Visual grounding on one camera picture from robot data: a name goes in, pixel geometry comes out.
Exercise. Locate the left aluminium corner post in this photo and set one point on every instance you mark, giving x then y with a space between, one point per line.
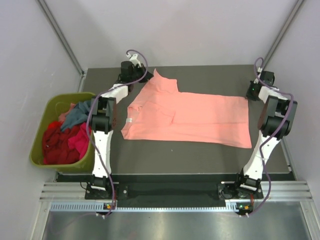
44 7

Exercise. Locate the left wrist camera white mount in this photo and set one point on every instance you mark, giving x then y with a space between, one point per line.
133 58

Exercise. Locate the salmon pink t shirt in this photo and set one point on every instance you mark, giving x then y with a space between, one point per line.
160 112

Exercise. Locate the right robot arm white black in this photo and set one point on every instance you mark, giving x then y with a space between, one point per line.
275 123

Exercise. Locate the olive green plastic bin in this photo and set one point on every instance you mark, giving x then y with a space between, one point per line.
55 106

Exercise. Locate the right aluminium corner post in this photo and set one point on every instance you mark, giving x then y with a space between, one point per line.
298 5

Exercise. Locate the magenta pink t shirt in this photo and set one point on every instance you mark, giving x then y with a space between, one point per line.
79 140

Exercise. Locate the aluminium corner post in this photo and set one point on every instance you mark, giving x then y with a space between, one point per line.
298 5
44 7

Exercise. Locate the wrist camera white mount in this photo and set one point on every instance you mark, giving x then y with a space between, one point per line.
133 58
258 73

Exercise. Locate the red t shirt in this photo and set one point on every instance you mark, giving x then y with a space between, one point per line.
55 145

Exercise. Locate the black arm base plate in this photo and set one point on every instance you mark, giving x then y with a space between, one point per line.
217 190

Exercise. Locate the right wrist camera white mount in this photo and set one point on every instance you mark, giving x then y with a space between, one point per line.
258 73

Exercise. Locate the slotted grey cable duct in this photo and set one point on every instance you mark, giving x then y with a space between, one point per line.
104 207

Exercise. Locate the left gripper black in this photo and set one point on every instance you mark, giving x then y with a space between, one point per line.
142 69

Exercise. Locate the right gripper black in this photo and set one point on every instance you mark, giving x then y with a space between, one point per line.
247 92

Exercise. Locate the grey blue t shirt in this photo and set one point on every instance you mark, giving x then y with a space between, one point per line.
78 115

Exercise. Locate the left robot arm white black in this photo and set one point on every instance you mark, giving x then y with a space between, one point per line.
102 119

